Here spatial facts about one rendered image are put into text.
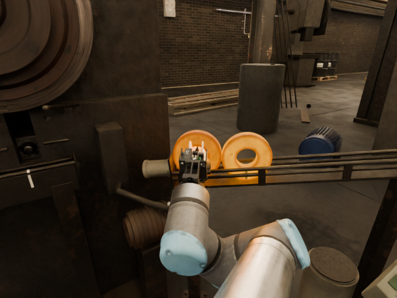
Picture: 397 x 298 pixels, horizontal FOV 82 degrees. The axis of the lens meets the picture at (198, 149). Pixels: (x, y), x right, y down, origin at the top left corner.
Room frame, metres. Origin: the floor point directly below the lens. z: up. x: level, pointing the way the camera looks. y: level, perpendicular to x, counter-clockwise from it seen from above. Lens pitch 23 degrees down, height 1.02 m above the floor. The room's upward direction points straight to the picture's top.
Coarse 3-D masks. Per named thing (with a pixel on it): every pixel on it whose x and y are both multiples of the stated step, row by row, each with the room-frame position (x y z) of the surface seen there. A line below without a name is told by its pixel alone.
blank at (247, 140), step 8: (232, 136) 0.67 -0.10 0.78; (240, 136) 0.64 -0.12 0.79; (248, 136) 0.63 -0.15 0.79; (256, 136) 0.64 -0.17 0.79; (224, 144) 0.66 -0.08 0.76; (232, 144) 0.64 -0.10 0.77; (240, 144) 0.64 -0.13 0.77; (248, 144) 0.63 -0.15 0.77; (256, 144) 0.63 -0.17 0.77; (264, 144) 0.63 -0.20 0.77; (224, 152) 0.64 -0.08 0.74; (232, 152) 0.64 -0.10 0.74; (256, 152) 0.63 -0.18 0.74; (264, 152) 0.63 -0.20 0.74; (224, 160) 0.64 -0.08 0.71; (232, 160) 0.64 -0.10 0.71; (256, 160) 0.64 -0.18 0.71; (264, 160) 0.63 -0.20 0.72; (224, 168) 0.64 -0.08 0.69; (256, 176) 0.63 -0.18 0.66
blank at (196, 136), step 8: (184, 136) 0.66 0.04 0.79; (192, 136) 0.65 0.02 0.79; (200, 136) 0.65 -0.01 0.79; (208, 136) 0.65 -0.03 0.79; (176, 144) 0.66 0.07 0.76; (184, 144) 0.65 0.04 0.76; (192, 144) 0.65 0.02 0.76; (200, 144) 0.65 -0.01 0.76; (208, 144) 0.65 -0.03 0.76; (216, 144) 0.65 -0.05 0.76; (176, 152) 0.65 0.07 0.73; (208, 152) 0.65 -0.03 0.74; (216, 152) 0.64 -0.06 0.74; (176, 160) 0.65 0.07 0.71; (216, 160) 0.64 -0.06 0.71; (216, 168) 0.64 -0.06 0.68
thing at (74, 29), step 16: (64, 0) 0.64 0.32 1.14; (64, 16) 0.63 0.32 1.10; (64, 32) 0.62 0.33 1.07; (48, 48) 0.60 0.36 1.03; (64, 48) 0.63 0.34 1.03; (32, 64) 0.58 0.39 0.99; (48, 64) 0.60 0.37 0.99; (64, 64) 0.63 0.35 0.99; (0, 80) 0.54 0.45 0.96; (16, 80) 0.56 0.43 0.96; (32, 80) 0.59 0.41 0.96; (48, 80) 0.61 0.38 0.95; (0, 96) 0.55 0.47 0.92; (16, 96) 0.57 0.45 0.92
